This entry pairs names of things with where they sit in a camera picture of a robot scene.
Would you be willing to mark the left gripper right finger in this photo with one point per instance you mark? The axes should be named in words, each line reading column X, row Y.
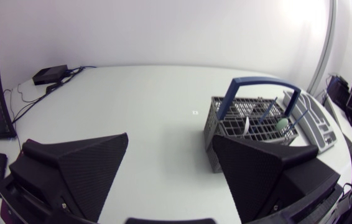
column 257, row 177

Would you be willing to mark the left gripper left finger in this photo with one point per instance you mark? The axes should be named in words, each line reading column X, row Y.
column 79, row 174

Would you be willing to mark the grey cutlery basket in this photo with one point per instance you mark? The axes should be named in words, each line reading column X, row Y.
column 225, row 124

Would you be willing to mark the grey cutlery tray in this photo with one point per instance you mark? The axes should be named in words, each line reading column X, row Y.
column 319, row 124

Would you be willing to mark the pale plastic utensil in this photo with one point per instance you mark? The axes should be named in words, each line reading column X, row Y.
column 247, row 126

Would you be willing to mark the green plastic spoon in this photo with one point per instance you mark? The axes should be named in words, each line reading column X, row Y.
column 281, row 124

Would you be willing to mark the blue plastic stick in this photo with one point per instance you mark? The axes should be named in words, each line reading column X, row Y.
column 268, row 110
column 298, row 119

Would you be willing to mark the black power brick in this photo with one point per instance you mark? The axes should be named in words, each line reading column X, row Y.
column 50, row 74

